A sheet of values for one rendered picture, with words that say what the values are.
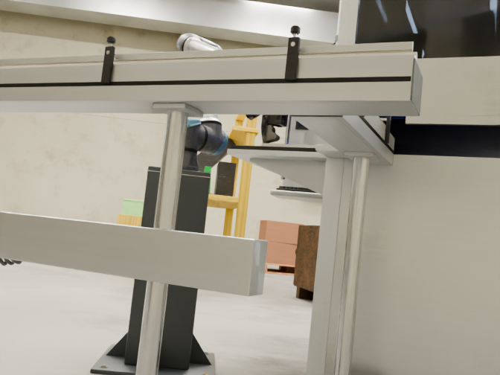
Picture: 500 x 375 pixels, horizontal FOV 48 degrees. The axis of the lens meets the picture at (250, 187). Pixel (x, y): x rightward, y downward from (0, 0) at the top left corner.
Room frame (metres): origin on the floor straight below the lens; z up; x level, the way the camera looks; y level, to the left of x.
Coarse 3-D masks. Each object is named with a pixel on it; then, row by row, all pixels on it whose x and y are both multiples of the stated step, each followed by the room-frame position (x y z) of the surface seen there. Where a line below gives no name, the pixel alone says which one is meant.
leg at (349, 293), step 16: (368, 160) 1.69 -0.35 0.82; (352, 176) 1.70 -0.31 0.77; (352, 192) 1.69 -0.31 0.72; (352, 208) 1.68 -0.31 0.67; (352, 224) 1.68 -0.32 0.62; (352, 240) 1.68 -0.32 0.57; (352, 256) 1.68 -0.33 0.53; (352, 272) 1.68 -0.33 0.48; (352, 288) 1.68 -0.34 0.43; (352, 304) 1.68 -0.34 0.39; (352, 320) 1.68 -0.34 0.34; (352, 336) 1.68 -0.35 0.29; (336, 352) 1.69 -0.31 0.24; (352, 352) 1.69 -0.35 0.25; (336, 368) 1.69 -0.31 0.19
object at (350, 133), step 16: (320, 128) 1.38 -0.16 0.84; (336, 128) 1.36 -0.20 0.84; (352, 128) 1.34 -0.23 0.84; (368, 128) 1.48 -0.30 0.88; (384, 128) 1.67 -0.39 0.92; (336, 144) 1.58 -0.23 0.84; (352, 144) 1.56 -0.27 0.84; (368, 144) 1.53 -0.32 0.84; (384, 144) 1.70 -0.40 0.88; (352, 160) 1.84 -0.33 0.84; (384, 160) 1.77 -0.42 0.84
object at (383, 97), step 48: (288, 48) 1.13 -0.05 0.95; (336, 48) 1.12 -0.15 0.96; (384, 48) 1.08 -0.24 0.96; (0, 96) 1.47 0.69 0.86; (48, 96) 1.40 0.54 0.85; (96, 96) 1.34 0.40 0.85; (144, 96) 1.28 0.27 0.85; (192, 96) 1.23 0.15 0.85; (240, 96) 1.18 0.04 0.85; (288, 96) 1.14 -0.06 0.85; (336, 96) 1.10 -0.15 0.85; (384, 96) 1.06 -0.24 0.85
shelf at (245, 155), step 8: (232, 152) 2.12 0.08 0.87; (240, 152) 2.10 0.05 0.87; (248, 152) 2.09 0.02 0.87; (256, 152) 2.08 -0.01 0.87; (264, 152) 2.06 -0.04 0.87; (272, 152) 2.05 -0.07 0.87; (280, 152) 2.04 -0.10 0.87; (288, 152) 2.02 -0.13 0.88; (296, 152) 2.01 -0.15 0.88; (304, 152) 2.00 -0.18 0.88; (312, 152) 1.99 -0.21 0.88; (248, 160) 2.25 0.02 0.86; (304, 160) 2.08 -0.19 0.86; (312, 160) 2.06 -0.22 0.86; (320, 160) 2.04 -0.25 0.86; (264, 168) 2.46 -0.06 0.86
